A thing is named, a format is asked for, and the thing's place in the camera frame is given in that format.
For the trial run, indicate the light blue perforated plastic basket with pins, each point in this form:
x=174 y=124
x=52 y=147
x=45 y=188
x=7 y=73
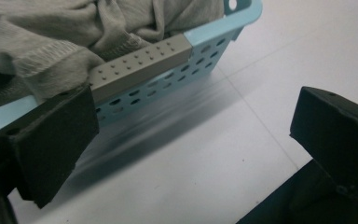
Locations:
x=167 y=74

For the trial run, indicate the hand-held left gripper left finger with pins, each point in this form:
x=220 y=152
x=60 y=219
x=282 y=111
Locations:
x=49 y=146

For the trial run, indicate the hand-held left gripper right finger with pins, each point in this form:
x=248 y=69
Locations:
x=332 y=133

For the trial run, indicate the grey cloth garment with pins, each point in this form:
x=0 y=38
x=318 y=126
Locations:
x=74 y=31

